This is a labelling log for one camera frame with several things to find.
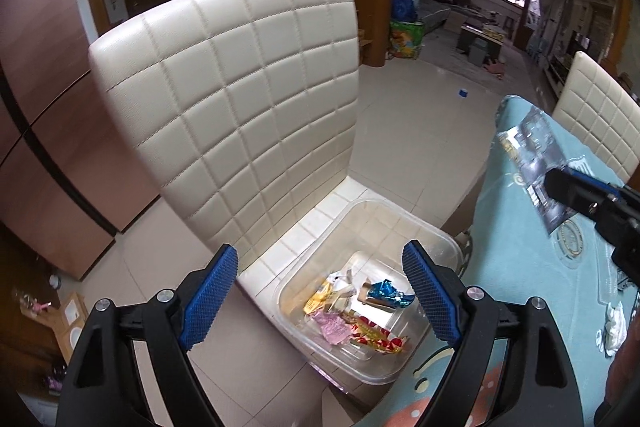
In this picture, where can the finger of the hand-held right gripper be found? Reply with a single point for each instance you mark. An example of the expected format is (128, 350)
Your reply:
(575, 194)

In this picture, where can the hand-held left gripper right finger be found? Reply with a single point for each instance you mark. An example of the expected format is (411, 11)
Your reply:
(432, 294)

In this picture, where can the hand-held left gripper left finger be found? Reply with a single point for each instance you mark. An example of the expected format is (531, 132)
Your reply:
(212, 294)

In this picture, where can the blue foil wrapper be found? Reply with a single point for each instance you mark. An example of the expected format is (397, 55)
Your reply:
(387, 292)

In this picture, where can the silver plastic wrapper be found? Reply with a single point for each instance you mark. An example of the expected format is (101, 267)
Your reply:
(532, 157)

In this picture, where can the red gold foil wrapper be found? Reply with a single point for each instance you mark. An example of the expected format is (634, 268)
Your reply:
(375, 332)

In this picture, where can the large white tissue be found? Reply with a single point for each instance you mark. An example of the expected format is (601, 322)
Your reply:
(614, 327)

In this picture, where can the clear plastic bin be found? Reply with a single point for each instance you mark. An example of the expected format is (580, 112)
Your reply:
(370, 374)

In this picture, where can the pink wrapper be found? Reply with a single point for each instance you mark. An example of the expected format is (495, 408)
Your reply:
(332, 329)

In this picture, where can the yellow snack wrapper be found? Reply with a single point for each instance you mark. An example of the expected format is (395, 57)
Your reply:
(320, 297)

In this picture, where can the person's right forearm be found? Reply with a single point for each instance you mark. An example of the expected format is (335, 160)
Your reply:
(622, 372)

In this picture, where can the white quilted dining chair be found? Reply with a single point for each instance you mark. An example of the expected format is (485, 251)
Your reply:
(225, 107)
(600, 117)

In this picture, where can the teal heart print tablecloth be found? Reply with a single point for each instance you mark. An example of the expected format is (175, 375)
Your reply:
(525, 282)

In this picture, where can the pink slippers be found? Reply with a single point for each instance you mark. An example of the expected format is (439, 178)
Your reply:
(495, 68)

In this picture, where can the pink toy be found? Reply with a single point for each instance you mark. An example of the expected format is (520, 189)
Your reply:
(35, 307)

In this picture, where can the dark coffee table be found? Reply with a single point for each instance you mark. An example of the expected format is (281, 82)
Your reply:
(482, 38)

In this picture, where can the colourful printed bag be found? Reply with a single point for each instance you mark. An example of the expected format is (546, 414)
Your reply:
(407, 39)

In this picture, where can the grey green sofa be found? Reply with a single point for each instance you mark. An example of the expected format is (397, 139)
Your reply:
(435, 9)

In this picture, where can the brown glossy cabinet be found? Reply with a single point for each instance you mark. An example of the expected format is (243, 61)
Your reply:
(60, 107)

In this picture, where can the blue bag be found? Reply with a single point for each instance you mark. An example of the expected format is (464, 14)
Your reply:
(402, 5)

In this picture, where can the wooden cabinet with bottles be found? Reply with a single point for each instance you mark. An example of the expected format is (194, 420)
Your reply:
(375, 22)

